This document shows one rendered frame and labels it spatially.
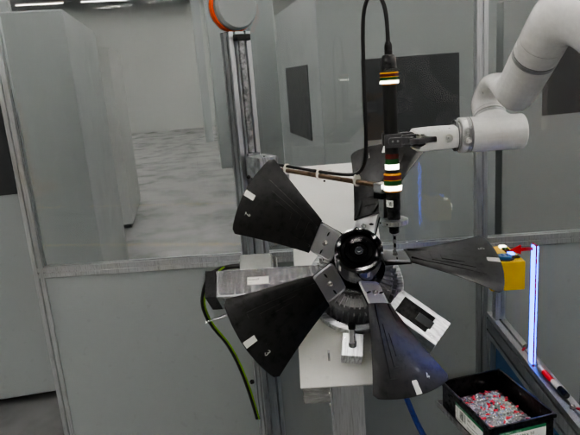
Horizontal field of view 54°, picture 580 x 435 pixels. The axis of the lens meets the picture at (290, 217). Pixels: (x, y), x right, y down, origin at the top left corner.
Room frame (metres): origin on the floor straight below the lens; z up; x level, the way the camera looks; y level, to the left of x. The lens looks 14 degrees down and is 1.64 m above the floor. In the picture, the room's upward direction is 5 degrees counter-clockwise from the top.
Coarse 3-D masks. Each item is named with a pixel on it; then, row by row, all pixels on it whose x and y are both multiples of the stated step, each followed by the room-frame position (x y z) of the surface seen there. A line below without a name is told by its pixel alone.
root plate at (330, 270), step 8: (320, 272) 1.33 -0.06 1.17; (328, 272) 1.34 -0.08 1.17; (336, 272) 1.34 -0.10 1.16; (320, 280) 1.33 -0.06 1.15; (328, 280) 1.34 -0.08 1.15; (336, 280) 1.35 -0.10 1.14; (320, 288) 1.33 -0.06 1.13; (328, 288) 1.34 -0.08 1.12; (336, 288) 1.35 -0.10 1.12; (344, 288) 1.36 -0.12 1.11; (328, 296) 1.34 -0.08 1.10; (336, 296) 1.35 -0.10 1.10
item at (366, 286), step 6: (360, 282) 1.30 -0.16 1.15; (366, 282) 1.32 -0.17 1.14; (372, 282) 1.34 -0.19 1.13; (366, 288) 1.30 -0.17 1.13; (372, 288) 1.32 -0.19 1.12; (378, 288) 1.34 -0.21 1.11; (366, 294) 1.28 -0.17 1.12; (372, 294) 1.30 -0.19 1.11; (378, 294) 1.32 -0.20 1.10; (384, 294) 1.34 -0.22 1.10; (372, 300) 1.28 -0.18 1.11; (378, 300) 1.30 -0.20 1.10; (384, 300) 1.32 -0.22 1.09
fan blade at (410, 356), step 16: (368, 304) 1.26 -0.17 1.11; (384, 304) 1.30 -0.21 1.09; (384, 320) 1.25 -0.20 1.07; (400, 320) 1.29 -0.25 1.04; (384, 336) 1.21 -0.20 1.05; (400, 336) 1.24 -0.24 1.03; (384, 352) 1.18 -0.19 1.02; (400, 352) 1.20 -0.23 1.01; (416, 352) 1.23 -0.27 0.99; (384, 368) 1.15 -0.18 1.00; (400, 368) 1.17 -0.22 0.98; (416, 368) 1.19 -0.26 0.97; (432, 368) 1.22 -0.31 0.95; (384, 384) 1.13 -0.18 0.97; (400, 384) 1.14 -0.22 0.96; (432, 384) 1.18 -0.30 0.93
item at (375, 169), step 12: (360, 156) 1.60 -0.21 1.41; (372, 156) 1.57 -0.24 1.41; (384, 156) 1.54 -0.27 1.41; (408, 156) 1.49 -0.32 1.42; (372, 168) 1.54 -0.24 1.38; (384, 168) 1.51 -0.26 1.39; (408, 168) 1.46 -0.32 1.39; (372, 180) 1.51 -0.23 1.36; (360, 192) 1.52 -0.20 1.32; (372, 192) 1.48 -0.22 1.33; (360, 204) 1.49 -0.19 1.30; (372, 204) 1.45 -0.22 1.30; (360, 216) 1.46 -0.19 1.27
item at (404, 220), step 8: (376, 184) 1.40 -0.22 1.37; (376, 192) 1.39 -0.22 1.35; (384, 192) 1.39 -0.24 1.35; (384, 200) 1.38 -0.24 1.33; (384, 208) 1.38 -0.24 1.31; (384, 216) 1.38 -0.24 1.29; (400, 216) 1.39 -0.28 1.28; (384, 224) 1.35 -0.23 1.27; (392, 224) 1.34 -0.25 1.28; (400, 224) 1.34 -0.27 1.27
